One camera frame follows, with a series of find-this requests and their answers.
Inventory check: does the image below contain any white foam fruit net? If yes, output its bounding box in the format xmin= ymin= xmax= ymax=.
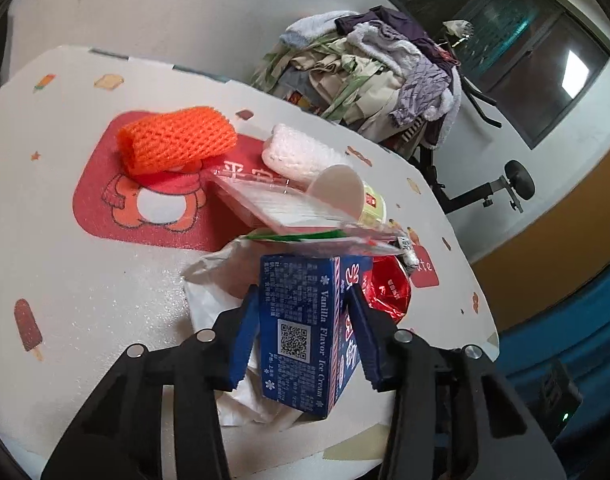
xmin=261 ymin=123 xmax=346 ymax=186

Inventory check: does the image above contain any orange foam fruit net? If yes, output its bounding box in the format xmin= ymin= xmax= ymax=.
xmin=116 ymin=106 xmax=238 ymax=177

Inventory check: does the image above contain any pile of clothes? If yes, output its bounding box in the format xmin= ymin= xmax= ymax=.
xmin=250 ymin=5 xmax=466 ymax=151

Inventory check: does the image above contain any green white plastic wrapper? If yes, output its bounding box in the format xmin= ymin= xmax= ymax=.
xmin=245 ymin=225 xmax=420 ymax=276

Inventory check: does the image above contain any patterned folding table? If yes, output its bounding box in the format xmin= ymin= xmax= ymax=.
xmin=0 ymin=45 xmax=500 ymax=480

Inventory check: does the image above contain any white paper cup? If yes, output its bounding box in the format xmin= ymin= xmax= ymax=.
xmin=307 ymin=165 xmax=390 ymax=228

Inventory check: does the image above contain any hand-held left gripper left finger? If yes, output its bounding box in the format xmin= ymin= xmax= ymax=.
xmin=41 ymin=285 xmax=262 ymax=480

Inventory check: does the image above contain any white plastic bag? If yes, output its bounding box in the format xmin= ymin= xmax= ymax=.
xmin=182 ymin=235 xmax=306 ymax=431

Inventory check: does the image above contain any dark framed window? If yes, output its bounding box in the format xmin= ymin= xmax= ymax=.
xmin=345 ymin=0 xmax=610 ymax=150

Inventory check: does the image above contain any blue ice cream box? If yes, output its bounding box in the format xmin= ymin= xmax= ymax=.
xmin=259 ymin=254 xmax=374 ymax=421

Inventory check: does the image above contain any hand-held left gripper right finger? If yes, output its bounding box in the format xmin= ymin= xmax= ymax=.
xmin=344 ymin=287 xmax=568 ymax=480

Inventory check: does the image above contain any crushed red soda can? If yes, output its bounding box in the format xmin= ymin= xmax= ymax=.
xmin=364 ymin=255 xmax=413 ymax=323

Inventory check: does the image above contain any pink clear blister package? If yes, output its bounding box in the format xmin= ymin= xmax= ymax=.
xmin=205 ymin=167 xmax=356 ymax=233

